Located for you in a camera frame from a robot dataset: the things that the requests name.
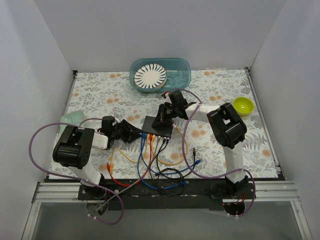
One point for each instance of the black network switch box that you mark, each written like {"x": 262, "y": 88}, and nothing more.
{"x": 163, "y": 130}

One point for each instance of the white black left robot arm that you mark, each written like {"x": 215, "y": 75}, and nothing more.
{"x": 73, "y": 149}

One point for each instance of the teal plastic container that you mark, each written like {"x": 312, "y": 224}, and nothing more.
{"x": 178, "y": 73}

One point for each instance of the mint green plastic lid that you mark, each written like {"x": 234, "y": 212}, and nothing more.
{"x": 74, "y": 117}

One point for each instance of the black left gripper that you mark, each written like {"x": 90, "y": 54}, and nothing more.
{"x": 125, "y": 130}

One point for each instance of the lime green bowl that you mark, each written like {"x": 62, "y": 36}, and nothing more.
{"x": 243, "y": 106}

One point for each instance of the floral patterned table mat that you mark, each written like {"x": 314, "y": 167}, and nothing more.
{"x": 99, "y": 94}

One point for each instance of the white blue striped plate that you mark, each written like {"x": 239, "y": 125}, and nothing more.
{"x": 151, "y": 76}

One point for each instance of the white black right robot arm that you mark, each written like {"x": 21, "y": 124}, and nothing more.
{"x": 228, "y": 128}

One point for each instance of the aluminium frame rail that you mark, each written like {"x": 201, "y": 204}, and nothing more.
{"x": 62, "y": 210}

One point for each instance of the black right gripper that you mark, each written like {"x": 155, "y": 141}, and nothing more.
{"x": 164, "y": 114}

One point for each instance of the yellow ethernet cable short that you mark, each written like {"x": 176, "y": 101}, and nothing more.
{"x": 111, "y": 164}

